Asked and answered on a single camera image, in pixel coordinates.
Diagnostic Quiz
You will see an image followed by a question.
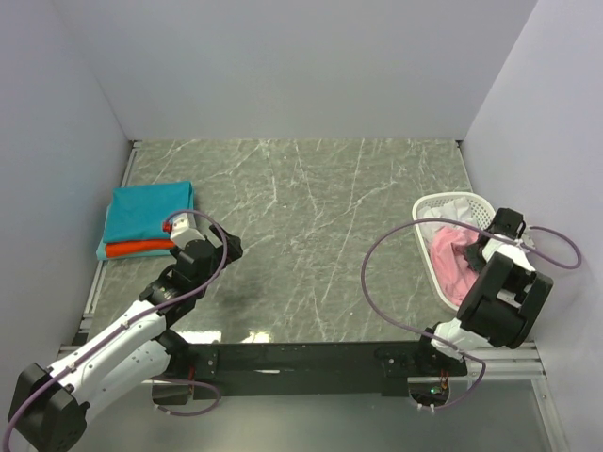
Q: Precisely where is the orange folded t-shirt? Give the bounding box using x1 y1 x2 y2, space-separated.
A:
105 239 173 259

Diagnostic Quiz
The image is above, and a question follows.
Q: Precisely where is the teal folded t-shirt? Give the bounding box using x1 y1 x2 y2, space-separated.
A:
96 181 194 261

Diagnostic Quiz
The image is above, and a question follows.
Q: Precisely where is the white plastic basket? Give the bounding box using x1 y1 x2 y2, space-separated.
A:
412 192 495 311

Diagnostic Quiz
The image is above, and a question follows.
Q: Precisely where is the white t-shirt in basket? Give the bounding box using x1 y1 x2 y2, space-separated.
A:
417 197 478 243

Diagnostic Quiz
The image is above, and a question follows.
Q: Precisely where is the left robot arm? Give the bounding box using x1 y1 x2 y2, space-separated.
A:
2 225 243 451

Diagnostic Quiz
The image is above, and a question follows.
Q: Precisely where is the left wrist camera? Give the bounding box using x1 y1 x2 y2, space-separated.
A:
162 213 204 249

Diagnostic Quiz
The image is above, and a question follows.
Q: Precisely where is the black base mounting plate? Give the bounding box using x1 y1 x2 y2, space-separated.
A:
161 341 467 396

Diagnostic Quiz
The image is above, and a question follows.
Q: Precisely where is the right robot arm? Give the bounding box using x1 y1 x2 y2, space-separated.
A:
413 227 553 376

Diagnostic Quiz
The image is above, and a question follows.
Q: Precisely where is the pink t-shirt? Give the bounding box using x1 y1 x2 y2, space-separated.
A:
430 227 479 307

